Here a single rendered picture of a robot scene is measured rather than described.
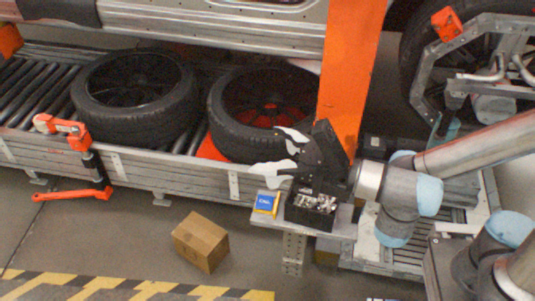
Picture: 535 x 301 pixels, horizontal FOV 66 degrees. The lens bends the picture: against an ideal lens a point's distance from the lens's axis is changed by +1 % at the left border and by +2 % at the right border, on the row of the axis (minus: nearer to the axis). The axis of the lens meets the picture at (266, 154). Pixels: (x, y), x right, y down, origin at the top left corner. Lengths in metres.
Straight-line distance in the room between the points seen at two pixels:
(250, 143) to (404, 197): 1.24
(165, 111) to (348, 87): 1.05
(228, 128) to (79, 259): 0.98
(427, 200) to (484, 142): 0.16
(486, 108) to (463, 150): 0.83
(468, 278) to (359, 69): 0.67
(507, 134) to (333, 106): 0.73
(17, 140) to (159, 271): 0.99
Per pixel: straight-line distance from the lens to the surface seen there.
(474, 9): 1.74
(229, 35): 2.00
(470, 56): 1.86
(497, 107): 1.70
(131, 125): 2.16
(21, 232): 2.52
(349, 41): 1.31
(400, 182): 0.78
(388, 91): 3.13
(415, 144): 2.42
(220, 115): 2.04
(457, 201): 2.33
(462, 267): 1.19
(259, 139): 1.90
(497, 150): 0.87
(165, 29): 2.12
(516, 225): 1.09
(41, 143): 2.37
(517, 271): 0.94
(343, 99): 1.44
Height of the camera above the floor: 1.82
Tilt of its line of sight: 46 degrees down
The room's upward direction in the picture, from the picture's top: straight up
